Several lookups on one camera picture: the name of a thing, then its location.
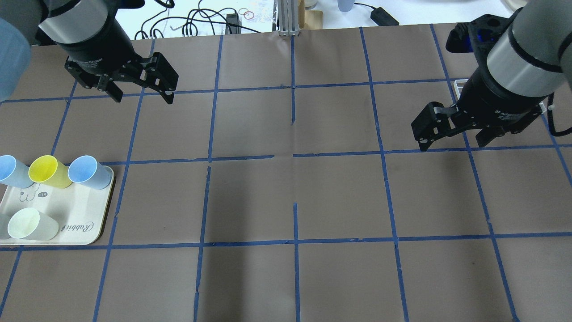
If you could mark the light blue cup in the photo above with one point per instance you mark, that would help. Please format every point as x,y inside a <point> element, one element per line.
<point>14,173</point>

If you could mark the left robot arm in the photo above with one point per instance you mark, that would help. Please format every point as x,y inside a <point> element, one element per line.
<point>63,21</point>

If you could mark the cream white cup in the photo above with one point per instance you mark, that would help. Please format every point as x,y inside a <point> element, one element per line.
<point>32,224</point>

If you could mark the yellow cup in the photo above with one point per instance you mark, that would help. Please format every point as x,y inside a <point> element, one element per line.
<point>47,170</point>

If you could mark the aluminium frame post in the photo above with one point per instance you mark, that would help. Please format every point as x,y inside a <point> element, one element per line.
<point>287,19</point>

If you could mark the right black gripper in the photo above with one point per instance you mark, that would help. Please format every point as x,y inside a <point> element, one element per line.
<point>500,96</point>

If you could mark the wooden stand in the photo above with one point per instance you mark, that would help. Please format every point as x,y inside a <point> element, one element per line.
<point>308,17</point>

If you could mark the cream rabbit tray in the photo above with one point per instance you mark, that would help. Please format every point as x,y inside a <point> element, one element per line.
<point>79,210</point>

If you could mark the black power adapter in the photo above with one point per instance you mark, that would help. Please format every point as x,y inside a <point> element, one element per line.
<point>382,18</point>

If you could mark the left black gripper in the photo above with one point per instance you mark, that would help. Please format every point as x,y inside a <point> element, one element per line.
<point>99,49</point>

